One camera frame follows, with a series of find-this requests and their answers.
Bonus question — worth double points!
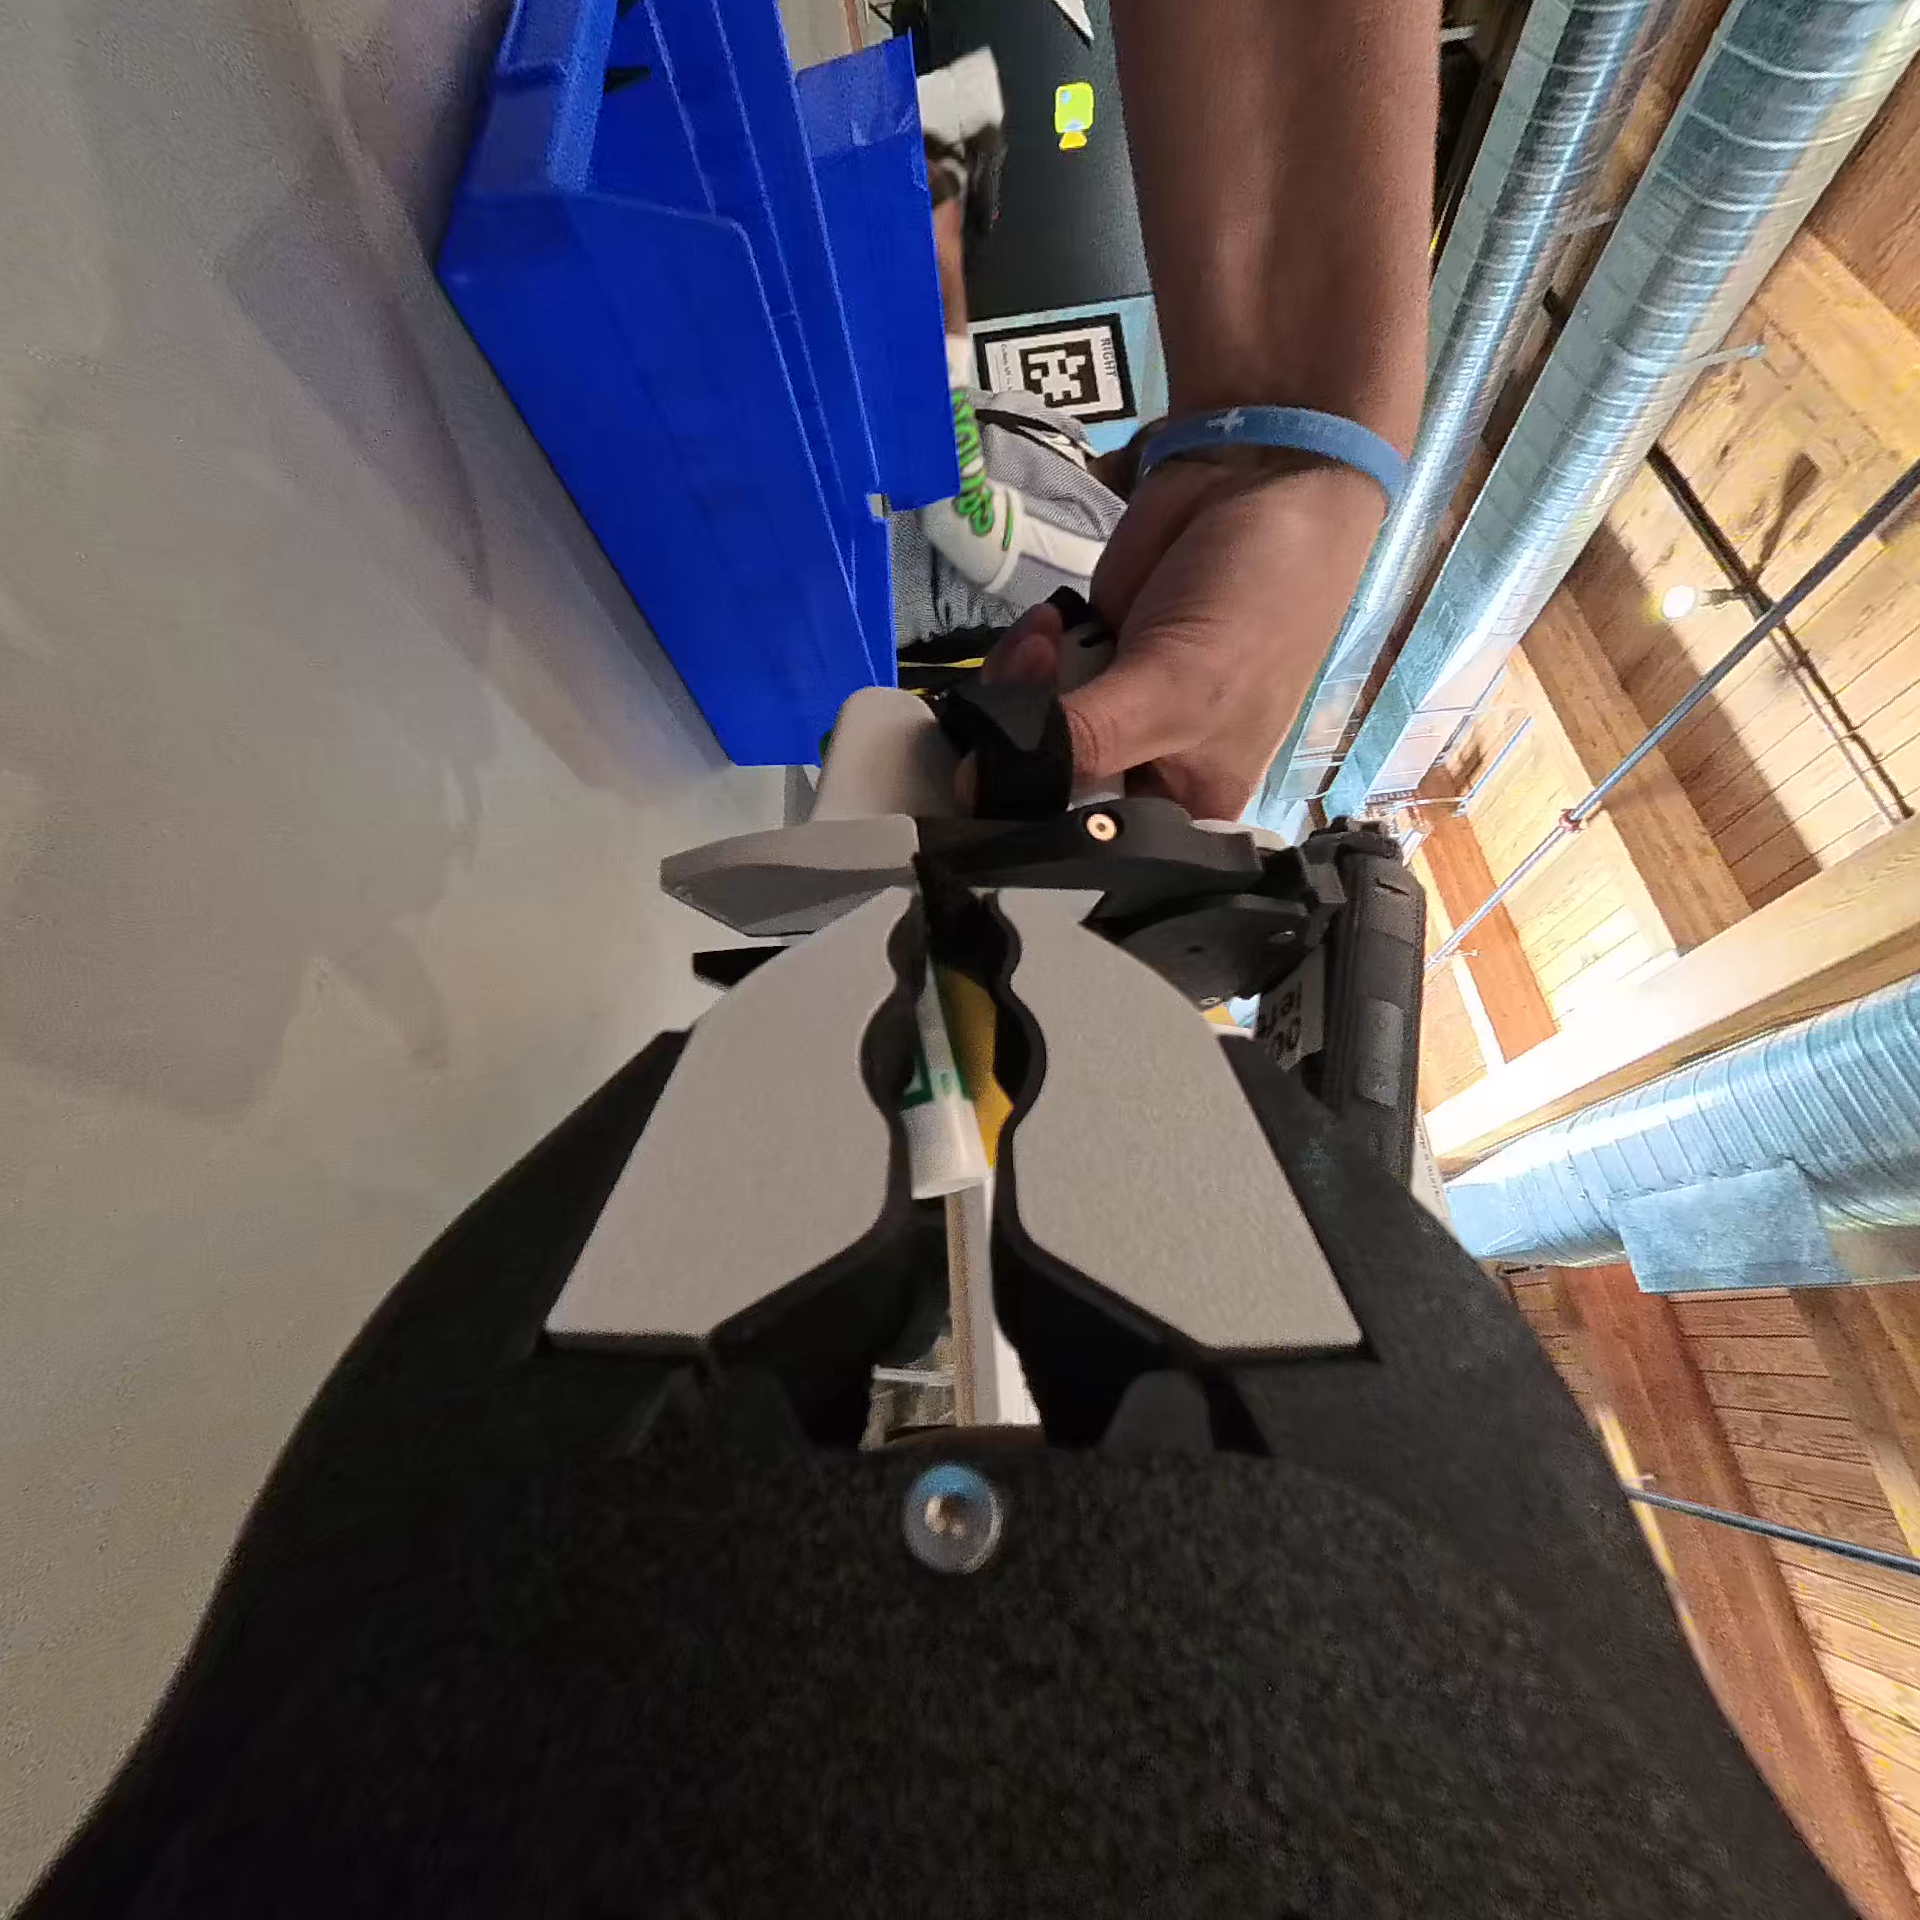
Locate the silver duct with flat bracket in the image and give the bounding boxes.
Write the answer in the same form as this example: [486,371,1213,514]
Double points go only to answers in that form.
[1446,973,1920,1295]

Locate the wide silver spiral duct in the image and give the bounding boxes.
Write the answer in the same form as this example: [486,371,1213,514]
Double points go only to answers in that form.
[1325,0,1920,820]

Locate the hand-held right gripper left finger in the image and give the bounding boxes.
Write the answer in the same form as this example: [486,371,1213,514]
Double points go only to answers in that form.
[544,886,936,1354]

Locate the person's left hand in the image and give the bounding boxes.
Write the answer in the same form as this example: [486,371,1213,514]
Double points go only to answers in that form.
[959,450,1402,822]

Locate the white marker green label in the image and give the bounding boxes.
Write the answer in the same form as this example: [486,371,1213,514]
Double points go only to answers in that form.
[900,958,996,1200]

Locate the thin black pipe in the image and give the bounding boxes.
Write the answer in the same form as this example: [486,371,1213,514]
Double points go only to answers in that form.
[1629,1481,1920,1579]

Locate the wooden ceiling beam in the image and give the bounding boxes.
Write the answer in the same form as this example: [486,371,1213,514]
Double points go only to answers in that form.
[1427,815,1920,1170]

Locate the thin grey conduit pipe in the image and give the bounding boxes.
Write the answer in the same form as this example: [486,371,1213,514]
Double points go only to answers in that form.
[1427,464,1920,960]

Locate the printed tag card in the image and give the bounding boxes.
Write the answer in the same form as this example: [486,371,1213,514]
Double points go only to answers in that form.
[972,308,1142,429]

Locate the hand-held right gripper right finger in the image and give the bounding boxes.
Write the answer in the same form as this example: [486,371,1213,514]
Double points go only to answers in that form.
[982,886,1370,1361]

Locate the blue plastic bin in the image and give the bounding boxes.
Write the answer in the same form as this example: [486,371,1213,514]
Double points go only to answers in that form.
[791,34,966,521]
[433,0,901,768]

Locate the person's left forearm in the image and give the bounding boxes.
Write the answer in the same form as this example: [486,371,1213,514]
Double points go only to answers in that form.
[1111,0,1446,467]

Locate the narrow silver duct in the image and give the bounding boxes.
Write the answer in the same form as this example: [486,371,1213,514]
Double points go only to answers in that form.
[1265,0,1682,797]

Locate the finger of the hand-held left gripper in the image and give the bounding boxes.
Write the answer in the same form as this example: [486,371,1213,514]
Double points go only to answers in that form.
[660,815,925,939]

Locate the dark panel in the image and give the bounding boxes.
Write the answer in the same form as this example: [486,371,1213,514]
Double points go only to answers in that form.
[923,0,1157,325]

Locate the blue wristband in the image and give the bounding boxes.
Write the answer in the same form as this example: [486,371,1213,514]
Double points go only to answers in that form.
[1132,404,1412,505]

